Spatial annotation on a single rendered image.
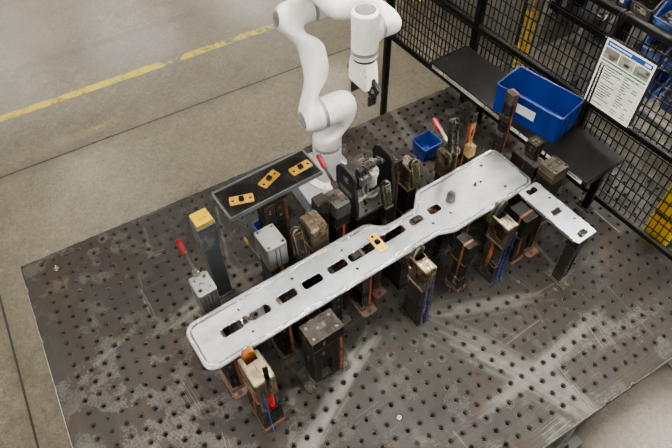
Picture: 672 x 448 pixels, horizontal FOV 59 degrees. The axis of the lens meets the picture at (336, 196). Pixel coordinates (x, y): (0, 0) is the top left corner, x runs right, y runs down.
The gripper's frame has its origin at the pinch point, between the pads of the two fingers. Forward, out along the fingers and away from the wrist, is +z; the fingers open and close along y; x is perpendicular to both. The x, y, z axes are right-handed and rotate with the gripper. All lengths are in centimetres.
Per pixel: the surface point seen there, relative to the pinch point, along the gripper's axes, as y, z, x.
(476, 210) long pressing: 34, 45, 28
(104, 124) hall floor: -211, 144, -55
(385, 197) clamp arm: 12.6, 40.9, 2.0
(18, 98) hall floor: -271, 144, -95
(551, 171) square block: 40, 39, 59
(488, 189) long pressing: 29, 45, 38
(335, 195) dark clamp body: 3.8, 37.2, -14.1
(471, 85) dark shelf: -17, 42, 72
